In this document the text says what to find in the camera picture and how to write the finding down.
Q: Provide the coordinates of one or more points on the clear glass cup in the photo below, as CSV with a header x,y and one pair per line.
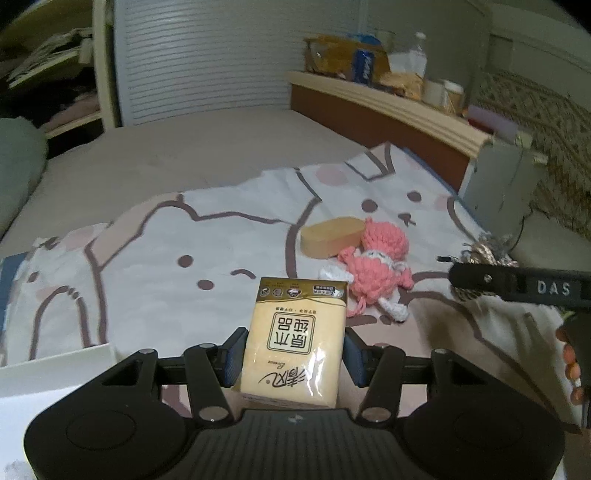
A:
x,y
384,40

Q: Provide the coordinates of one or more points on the white cardboard box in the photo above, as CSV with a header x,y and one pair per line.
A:
x,y
46,369

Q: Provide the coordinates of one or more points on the yellow snack bags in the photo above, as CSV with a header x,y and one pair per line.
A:
x,y
328,55

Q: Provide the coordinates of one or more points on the wooden bed headboard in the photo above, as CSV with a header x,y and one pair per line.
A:
x,y
383,124

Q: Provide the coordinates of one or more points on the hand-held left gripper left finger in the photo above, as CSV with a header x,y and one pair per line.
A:
x,y
235,357

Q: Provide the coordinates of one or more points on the purple flat item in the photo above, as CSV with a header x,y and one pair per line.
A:
x,y
480,124

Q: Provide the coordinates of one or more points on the clear water bottle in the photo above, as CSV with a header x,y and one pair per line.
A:
x,y
419,50

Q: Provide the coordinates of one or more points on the blue cola can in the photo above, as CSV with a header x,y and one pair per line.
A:
x,y
364,65

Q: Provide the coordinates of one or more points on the tan oval soap bar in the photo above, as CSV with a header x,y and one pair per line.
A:
x,y
328,235

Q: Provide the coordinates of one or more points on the pink folded clothing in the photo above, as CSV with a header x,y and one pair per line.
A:
x,y
76,113

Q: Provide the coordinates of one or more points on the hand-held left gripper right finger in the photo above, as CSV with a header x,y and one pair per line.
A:
x,y
353,362

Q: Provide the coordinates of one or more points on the cat print blanket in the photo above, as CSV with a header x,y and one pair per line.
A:
x,y
184,240

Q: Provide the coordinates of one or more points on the patterned beige sofa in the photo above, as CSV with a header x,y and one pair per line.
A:
x,y
554,120

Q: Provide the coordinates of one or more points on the cream shelf cabinet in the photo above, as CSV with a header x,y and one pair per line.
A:
x,y
104,64

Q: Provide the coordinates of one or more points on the person's right hand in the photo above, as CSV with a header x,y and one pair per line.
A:
x,y
572,369

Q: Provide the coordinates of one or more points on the striped tassel crochet toy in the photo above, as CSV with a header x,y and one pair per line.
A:
x,y
485,251

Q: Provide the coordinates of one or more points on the white louvered closet door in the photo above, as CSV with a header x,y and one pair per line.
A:
x,y
438,23
231,60

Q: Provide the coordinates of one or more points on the blue plastic packet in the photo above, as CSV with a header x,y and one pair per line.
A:
x,y
364,39

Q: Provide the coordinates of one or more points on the pink crochet doll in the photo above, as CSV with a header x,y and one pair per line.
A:
x,y
378,272

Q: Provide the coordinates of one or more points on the grey green duvet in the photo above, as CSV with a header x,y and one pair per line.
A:
x,y
18,175

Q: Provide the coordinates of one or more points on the yellow tissue packet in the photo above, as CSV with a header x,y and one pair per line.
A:
x,y
295,341

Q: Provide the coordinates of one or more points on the dark clothes pile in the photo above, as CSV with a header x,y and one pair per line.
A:
x,y
46,97

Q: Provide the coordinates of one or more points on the beige folded clothes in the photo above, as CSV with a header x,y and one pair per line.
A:
x,y
46,55

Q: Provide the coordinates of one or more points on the white bedside cabinet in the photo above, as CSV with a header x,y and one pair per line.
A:
x,y
498,189

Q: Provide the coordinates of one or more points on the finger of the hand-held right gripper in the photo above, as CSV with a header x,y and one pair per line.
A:
x,y
508,284

